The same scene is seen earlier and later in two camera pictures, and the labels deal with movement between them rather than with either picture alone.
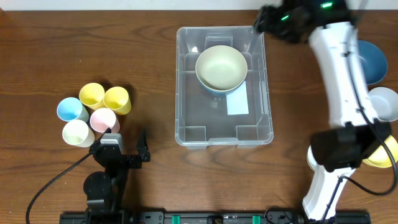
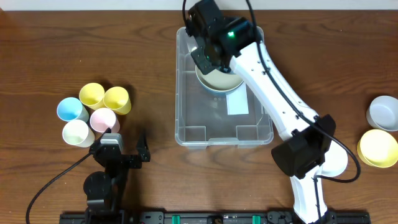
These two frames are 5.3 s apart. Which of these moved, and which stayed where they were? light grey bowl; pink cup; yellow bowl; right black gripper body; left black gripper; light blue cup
Moved: right black gripper body; light grey bowl
Stayed: light blue cup; pink cup; left black gripper; yellow bowl
